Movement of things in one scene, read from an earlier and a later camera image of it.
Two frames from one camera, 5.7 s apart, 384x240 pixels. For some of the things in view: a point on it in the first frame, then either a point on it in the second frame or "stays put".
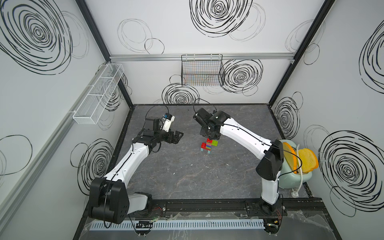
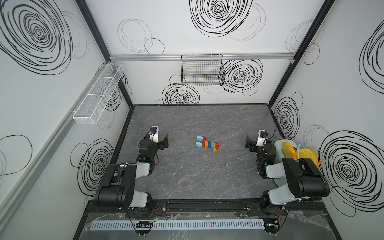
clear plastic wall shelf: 90,109 stays put
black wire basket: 202,70 stays put
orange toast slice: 290,154 stays put
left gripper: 169,135 to 160,146
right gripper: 215,137 to 253,144
